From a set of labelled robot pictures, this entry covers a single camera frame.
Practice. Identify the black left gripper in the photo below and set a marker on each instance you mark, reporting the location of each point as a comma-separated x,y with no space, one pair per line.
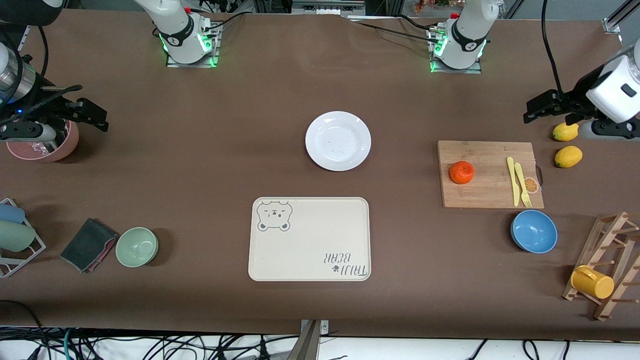
573,98

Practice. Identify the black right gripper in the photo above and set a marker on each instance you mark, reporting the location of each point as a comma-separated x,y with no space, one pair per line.
44,109

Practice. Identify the orange mandarin fruit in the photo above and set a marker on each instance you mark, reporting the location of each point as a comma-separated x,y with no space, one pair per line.
461,172

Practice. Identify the white round plate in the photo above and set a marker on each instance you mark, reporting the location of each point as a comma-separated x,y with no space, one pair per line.
338,141

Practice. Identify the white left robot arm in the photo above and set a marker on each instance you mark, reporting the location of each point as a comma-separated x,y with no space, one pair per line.
467,30

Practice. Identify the yellow lemon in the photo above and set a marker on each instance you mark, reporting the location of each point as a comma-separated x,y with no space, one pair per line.
568,156
564,133

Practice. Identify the pink bowl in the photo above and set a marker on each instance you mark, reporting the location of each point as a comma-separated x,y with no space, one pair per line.
67,145

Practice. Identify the clear ice pieces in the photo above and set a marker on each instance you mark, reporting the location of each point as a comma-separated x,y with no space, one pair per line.
31,147

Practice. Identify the yellow plastic fork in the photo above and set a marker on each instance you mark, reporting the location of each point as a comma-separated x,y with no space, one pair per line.
521,180

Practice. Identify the yellow plastic knife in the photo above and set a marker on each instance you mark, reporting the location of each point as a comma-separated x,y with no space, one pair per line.
512,175

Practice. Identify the wooden cutting board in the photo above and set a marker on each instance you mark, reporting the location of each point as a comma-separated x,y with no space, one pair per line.
485,195

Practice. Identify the blue cup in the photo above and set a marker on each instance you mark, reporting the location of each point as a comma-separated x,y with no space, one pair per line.
10,213

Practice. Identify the blue bowl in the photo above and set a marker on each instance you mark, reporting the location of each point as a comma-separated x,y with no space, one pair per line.
534,231

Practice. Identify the dark grey folded cloth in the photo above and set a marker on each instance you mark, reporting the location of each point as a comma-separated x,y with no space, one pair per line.
87,245

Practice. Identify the sage green cup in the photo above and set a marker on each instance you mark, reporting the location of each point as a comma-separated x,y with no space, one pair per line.
15,236

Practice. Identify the pale green bowl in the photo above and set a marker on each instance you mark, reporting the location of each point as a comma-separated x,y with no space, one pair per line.
136,246

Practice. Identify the yellow mug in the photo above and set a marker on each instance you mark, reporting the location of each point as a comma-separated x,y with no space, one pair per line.
595,284

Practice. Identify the wooden mug rack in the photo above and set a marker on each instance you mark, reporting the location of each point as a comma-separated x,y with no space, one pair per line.
617,295

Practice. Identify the cream bear print tray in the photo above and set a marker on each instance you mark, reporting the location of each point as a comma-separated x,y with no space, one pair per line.
310,245

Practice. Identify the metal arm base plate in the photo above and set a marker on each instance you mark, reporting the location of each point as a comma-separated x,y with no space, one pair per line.
472,70
175,64

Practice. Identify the aluminium frame profile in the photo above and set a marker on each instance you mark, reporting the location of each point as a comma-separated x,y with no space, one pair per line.
617,17

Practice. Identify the grey metal frame beam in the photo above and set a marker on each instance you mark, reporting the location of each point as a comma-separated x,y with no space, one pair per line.
327,6

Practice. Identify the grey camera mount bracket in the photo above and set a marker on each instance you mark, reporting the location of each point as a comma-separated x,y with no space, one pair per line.
311,340

